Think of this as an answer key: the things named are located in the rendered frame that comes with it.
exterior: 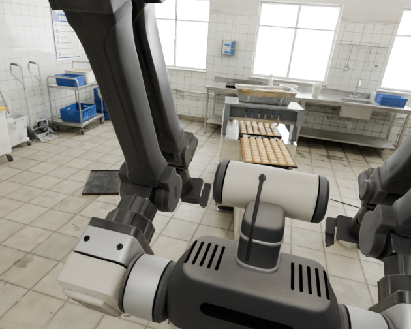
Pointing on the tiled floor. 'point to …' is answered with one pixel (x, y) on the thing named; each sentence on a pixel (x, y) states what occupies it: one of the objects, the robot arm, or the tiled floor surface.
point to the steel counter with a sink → (357, 101)
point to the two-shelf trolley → (76, 102)
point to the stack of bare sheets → (102, 183)
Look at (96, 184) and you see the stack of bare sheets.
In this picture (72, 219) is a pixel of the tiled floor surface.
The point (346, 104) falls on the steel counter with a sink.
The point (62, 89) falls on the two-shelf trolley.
